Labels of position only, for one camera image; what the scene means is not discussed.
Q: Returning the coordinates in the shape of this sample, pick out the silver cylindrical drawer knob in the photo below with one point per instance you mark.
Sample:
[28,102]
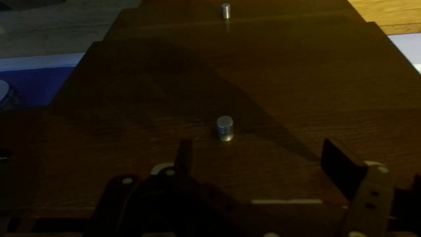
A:
[224,128]
[224,10]

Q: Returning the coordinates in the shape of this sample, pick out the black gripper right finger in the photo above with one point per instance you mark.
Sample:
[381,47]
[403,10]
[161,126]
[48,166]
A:
[346,172]

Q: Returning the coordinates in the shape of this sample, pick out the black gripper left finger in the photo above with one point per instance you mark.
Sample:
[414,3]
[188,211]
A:
[184,159]

